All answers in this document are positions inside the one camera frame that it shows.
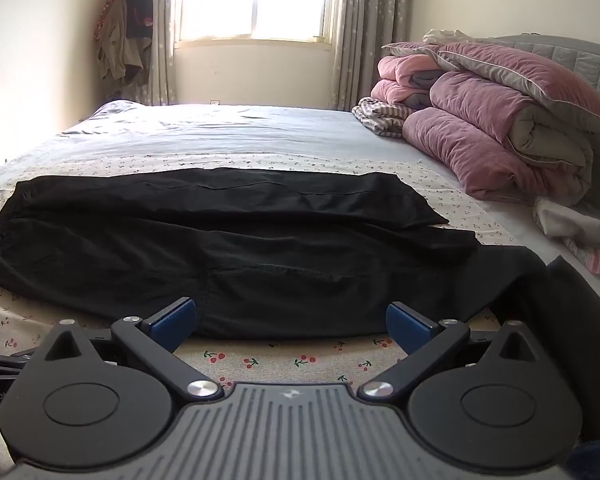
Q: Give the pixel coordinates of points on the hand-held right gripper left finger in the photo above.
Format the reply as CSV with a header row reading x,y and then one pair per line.
x,y
174,321

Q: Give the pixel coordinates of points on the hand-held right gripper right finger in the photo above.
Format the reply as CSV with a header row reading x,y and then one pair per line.
x,y
405,326

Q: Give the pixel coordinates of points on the black pants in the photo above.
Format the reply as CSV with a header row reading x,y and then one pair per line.
x,y
230,260

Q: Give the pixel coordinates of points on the cherry print bed sheet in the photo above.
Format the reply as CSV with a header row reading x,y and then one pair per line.
x,y
300,360

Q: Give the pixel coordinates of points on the white crumpled cloth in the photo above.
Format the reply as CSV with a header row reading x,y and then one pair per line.
x,y
570,222

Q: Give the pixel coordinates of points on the light blue bed sheet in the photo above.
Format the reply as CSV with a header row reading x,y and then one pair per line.
x,y
230,130

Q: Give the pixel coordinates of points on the striped folded cloth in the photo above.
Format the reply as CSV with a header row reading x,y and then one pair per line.
x,y
380,117

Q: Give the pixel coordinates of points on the folded mauve quilt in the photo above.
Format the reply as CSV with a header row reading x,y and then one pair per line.
x,y
475,110

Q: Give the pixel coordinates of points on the grey folded cloth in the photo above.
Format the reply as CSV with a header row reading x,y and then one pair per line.
x,y
422,91

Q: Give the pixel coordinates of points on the dark blue cloth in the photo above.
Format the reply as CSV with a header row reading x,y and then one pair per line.
x,y
597,462

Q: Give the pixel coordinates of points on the folded light pink blanket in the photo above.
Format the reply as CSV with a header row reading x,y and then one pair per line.
x,y
392,87

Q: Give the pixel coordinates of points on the hanging beige garment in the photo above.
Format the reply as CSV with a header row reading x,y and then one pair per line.
x,y
120,50

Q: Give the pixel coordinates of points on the grey patterned curtain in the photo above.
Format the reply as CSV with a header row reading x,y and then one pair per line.
x,y
365,25
161,35

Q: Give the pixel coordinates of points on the cream cloth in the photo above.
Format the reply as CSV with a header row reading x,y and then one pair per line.
x,y
450,36

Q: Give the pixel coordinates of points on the red dotted hanging cloth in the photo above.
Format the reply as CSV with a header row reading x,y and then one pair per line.
x,y
107,12

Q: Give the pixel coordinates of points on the grey quilted headboard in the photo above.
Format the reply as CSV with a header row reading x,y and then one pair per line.
x,y
575,57

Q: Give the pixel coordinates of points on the hanging navy garment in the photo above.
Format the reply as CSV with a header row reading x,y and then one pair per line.
x,y
139,5

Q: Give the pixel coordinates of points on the window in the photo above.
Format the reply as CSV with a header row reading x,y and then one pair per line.
x,y
255,0

